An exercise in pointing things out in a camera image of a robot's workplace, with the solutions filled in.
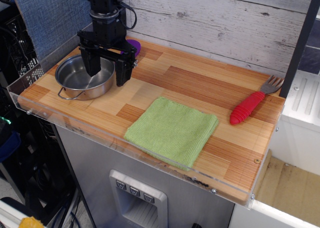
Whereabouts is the toy fridge water dispenser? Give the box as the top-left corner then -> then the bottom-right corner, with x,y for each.
109,169 -> 169,228

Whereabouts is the black plastic crate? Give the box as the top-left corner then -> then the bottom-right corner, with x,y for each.
0,15 -> 39,79

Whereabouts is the red handled fork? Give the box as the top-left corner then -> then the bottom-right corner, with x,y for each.
229,75 -> 284,125

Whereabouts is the clear acrylic table guard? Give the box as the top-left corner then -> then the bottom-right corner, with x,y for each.
8,40 -> 285,207

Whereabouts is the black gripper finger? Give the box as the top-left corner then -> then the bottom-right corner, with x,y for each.
115,60 -> 133,87
80,47 -> 101,77

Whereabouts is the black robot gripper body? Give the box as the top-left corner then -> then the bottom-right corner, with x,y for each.
77,11 -> 137,68

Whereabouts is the blue fabric panel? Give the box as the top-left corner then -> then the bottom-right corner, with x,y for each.
15,0 -> 92,61

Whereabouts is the green cloth napkin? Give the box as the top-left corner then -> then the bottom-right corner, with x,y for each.
124,96 -> 219,171

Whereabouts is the purple toy eggplant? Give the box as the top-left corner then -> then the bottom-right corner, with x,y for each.
126,39 -> 141,57

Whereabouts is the stainless steel pan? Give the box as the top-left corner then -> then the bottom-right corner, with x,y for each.
55,54 -> 116,101

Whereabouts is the white toy sink counter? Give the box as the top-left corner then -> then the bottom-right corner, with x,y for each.
269,70 -> 320,175

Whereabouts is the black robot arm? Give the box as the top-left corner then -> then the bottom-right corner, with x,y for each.
77,0 -> 138,87

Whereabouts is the black right vertical post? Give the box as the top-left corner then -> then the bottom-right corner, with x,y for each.
279,0 -> 320,98

